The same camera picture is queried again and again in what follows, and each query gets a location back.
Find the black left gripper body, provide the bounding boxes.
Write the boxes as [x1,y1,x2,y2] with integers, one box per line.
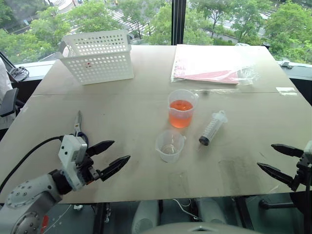
[76,153,102,187]

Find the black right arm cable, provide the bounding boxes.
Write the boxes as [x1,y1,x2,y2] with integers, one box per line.
[305,181,312,234]

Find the clear plastic syringe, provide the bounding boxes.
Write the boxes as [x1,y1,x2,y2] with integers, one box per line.
[197,110,229,152]

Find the grey rounded robot leg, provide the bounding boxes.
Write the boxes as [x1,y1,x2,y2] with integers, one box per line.
[131,199,162,234]
[194,197,228,225]

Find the pink paper in plastic bag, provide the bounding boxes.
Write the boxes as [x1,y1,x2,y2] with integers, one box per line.
[170,44,262,86]

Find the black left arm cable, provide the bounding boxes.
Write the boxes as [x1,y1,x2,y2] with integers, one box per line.
[0,136,64,193]

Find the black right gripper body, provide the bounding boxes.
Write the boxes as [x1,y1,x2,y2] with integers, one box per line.
[293,152,312,189]

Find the black window frame post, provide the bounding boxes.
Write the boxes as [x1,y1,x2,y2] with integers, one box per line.
[171,0,187,46]

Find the black cable bundle on sill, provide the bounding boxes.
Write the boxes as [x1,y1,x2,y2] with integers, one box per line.
[9,66,30,80]

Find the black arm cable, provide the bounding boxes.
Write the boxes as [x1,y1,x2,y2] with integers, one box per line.
[0,136,64,193]
[305,181,312,234]

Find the black table leg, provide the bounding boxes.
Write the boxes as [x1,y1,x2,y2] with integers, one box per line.
[233,195,254,231]
[92,202,108,234]

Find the cup of orange liquid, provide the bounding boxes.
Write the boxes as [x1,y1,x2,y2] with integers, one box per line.
[167,89,200,129]

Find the thin white cable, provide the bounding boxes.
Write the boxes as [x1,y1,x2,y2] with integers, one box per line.
[172,198,197,219]

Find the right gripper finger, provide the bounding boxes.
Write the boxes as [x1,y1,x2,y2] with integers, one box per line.
[271,143,304,159]
[257,162,299,192]

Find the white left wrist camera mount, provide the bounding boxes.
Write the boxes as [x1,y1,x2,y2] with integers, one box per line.
[58,135,88,192]

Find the white perforated plastic basket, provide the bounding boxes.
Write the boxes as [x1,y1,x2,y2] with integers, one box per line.
[59,30,135,86]

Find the silver scissors with blue handle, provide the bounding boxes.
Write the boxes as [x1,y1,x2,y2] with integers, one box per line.
[73,110,89,145]

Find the small empty clear cup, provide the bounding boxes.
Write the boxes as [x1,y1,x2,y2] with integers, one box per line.
[155,129,187,163]

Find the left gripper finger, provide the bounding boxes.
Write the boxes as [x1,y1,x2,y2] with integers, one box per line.
[99,155,132,182]
[86,140,116,157]

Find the grey rounded robot torso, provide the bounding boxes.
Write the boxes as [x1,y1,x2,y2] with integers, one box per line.
[143,221,265,234]

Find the person in white shirt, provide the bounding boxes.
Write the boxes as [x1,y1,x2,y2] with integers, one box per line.
[0,58,13,117]

